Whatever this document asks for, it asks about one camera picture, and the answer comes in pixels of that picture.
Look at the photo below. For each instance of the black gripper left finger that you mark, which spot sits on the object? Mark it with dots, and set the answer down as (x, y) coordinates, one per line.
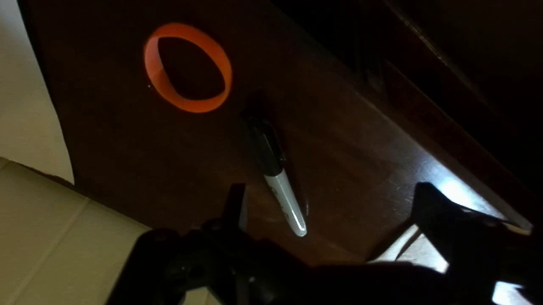
(236, 204)

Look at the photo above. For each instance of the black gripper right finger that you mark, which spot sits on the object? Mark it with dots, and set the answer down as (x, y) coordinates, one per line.
(475, 238)

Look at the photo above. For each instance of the black and white marker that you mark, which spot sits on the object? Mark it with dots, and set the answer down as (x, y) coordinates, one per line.
(278, 175)

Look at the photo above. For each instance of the single white paper sheet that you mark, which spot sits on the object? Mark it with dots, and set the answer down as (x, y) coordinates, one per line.
(421, 251)

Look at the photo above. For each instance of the dark wooden secretary desk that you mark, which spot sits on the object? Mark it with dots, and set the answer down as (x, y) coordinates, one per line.
(350, 141)

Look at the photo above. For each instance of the orange rubber wristband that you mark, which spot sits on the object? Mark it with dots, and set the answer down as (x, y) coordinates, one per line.
(153, 68)

